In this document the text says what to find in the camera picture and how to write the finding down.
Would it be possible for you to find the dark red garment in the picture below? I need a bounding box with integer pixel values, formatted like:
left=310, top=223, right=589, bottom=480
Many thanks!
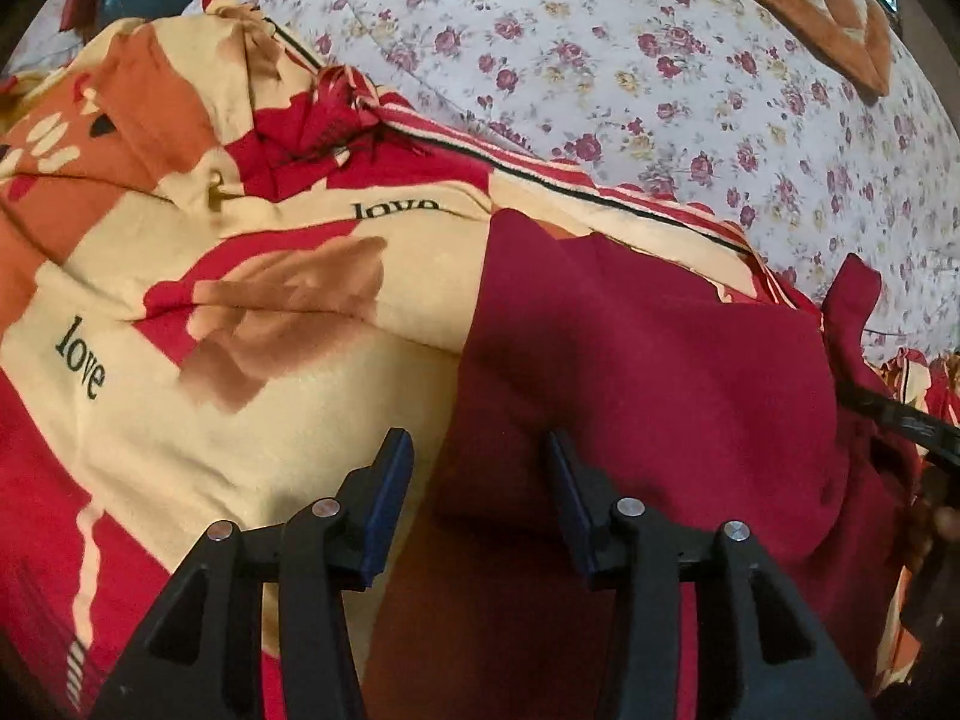
left=363, top=211, right=916, bottom=718

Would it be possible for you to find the red cream orange love blanket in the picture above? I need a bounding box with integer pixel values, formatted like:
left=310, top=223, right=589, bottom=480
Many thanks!
left=2, top=0, right=958, bottom=718

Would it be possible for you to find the white floral bedsheet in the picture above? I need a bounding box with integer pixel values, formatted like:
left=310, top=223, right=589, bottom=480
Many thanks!
left=241, top=0, right=958, bottom=361

